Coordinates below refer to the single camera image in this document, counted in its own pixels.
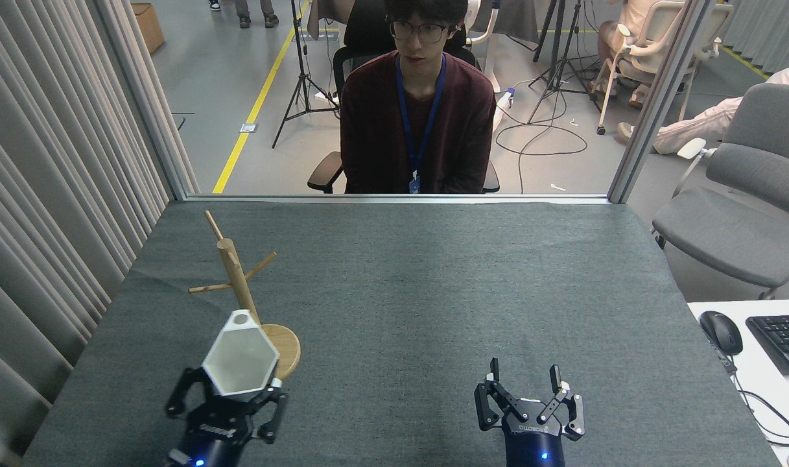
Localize standing person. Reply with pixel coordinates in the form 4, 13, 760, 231
208, 0, 280, 30

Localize seated person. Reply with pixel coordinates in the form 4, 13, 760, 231
339, 0, 497, 195

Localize black tripod stand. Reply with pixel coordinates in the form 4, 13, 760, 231
271, 0, 340, 150
527, 0, 602, 111

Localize black computer mouse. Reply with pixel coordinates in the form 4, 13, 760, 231
699, 311, 744, 356

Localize grey pleated curtain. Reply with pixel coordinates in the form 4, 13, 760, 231
718, 0, 789, 82
0, 0, 200, 467

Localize person in pale clothing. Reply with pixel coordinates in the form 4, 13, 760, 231
618, 67, 789, 155

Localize silver aluminium post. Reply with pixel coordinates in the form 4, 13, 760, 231
607, 0, 716, 205
86, 0, 197, 202

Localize blue lanyard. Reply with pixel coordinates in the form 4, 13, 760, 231
395, 53, 447, 195

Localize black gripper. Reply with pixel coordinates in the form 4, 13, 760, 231
166, 368, 289, 467
475, 359, 586, 467

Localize cardboard box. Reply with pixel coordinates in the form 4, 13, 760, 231
132, 3, 166, 54

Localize white desk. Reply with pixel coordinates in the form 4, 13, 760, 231
687, 298, 789, 467

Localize black-framed glasses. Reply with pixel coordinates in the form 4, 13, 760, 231
389, 21, 450, 44

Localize wooden cup rack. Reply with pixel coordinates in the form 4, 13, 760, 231
188, 210, 301, 382

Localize white hexagonal cup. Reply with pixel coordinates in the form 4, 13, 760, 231
202, 310, 280, 396

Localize grey office chair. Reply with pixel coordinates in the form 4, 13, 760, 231
651, 83, 789, 300

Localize dark grey table cloth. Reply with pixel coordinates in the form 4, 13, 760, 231
21, 200, 784, 467

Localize black mouse cable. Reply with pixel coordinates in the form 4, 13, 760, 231
709, 341, 789, 448

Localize black office chair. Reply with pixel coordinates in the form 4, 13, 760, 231
307, 0, 500, 195

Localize black keyboard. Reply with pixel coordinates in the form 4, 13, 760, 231
746, 314, 789, 377

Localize white office chair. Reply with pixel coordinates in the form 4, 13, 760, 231
589, 0, 735, 143

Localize black floor cable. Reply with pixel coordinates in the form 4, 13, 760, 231
495, 78, 589, 195

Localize person on white chair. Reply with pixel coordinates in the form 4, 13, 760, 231
595, 0, 667, 108

